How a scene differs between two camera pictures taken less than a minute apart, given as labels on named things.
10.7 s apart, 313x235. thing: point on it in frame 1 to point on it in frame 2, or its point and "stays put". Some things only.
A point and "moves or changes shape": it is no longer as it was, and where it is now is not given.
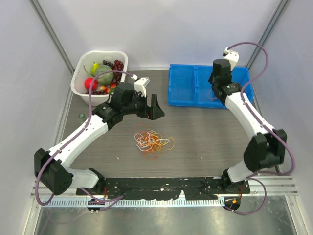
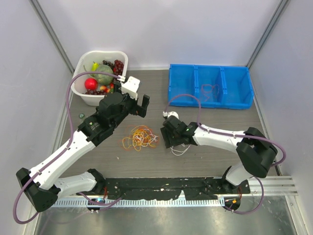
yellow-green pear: [95, 66] stays put
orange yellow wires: [152, 140] moves or changes shape
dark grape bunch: [108, 63] stays put
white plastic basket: [83, 70] stays put
